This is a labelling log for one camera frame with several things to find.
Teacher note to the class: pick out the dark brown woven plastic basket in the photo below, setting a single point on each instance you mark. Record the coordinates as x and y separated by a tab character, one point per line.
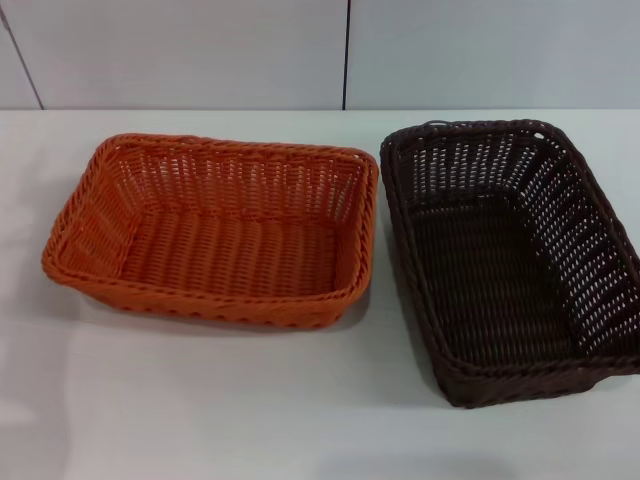
490	280

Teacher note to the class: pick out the orange woven plastic basket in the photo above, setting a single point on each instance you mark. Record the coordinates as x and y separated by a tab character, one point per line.
225	250

